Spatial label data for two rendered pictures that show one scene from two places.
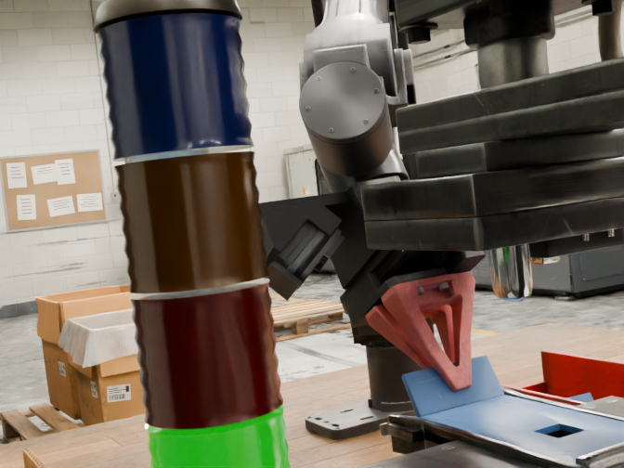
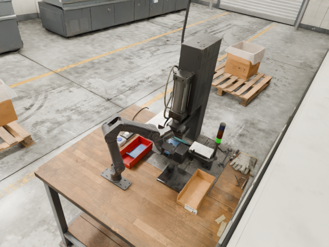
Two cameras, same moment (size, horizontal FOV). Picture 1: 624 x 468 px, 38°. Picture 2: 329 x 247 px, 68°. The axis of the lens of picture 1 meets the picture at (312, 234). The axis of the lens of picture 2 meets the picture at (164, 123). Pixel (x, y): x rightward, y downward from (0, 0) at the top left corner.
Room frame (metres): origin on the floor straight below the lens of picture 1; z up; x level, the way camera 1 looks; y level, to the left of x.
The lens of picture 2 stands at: (1.23, 0.87, 2.08)
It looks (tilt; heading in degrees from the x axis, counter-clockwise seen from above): 37 degrees down; 237
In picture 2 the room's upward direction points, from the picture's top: 6 degrees clockwise
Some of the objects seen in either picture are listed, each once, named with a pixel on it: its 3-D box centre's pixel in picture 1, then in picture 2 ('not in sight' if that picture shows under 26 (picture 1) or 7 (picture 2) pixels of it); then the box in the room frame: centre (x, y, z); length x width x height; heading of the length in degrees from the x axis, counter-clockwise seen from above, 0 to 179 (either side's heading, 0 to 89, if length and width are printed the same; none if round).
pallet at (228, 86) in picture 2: not in sight; (234, 80); (-2.15, -2.01, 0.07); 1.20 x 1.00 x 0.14; 21
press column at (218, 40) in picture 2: not in sight; (198, 92); (0.26, -0.24, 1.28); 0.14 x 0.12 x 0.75; 118
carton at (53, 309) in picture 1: (98, 346); not in sight; (4.65, 1.17, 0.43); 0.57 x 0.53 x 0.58; 29
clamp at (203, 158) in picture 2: not in sight; (198, 157); (0.38, 0.03, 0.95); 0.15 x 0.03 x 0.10; 118
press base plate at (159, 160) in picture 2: not in sight; (180, 150); (0.41, -0.13, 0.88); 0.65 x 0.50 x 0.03; 118
